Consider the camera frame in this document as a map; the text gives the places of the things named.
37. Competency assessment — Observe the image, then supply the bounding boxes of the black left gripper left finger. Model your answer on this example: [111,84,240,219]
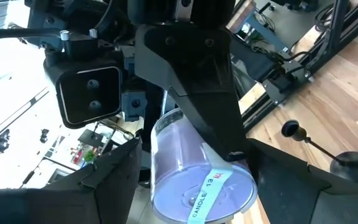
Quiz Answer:
[0,138,143,224]

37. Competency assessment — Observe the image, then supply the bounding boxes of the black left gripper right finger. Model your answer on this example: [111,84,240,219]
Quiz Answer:
[247,138,358,224]

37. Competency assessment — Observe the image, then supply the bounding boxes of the black metal candlestick holder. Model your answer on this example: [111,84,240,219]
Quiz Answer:
[280,119,358,187]

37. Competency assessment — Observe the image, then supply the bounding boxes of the purple candle glass jar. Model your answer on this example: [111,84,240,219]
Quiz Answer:
[149,108,259,224]

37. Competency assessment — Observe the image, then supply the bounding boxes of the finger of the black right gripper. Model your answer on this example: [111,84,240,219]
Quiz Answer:
[44,40,124,130]
[134,24,249,162]

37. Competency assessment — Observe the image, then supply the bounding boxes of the black table frame rail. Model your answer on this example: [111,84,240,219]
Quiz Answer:
[241,0,358,131]

